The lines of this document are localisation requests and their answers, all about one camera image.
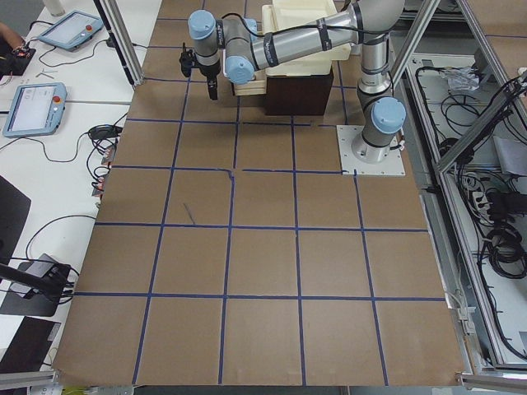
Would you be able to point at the crumpled white paper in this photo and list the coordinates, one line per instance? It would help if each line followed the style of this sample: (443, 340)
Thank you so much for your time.
(461, 79)

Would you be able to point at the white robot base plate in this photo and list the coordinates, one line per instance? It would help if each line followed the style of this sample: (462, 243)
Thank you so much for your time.
(358, 158)

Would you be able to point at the cream plastic tray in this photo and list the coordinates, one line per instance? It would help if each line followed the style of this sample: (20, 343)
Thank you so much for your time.
(297, 41)

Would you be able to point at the upper teach pendant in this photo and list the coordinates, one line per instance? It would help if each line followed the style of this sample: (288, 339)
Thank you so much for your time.
(72, 31)

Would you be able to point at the black monitor stand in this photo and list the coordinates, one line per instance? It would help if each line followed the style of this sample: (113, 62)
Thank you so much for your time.
(36, 286)

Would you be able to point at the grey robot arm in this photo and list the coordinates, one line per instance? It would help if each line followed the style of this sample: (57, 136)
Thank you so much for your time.
(365, 24)

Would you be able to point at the dark brown cabinet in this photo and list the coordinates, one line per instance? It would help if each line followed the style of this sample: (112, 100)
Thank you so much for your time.
(307, 95)

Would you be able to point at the teach pendant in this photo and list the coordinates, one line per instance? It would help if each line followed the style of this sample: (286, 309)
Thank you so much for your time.
(72, 31)
(36, 110)

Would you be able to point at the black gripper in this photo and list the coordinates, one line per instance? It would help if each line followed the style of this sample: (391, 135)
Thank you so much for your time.
(209, 72)

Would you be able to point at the lower teach pendant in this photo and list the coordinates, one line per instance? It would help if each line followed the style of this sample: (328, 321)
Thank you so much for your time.
(36, 110)

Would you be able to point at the wooden drawer with white handle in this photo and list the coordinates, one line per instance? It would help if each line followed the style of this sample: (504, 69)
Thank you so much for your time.
(249, 86)

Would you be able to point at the person's forearm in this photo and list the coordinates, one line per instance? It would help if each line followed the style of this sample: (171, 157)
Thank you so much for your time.
(10, 40)

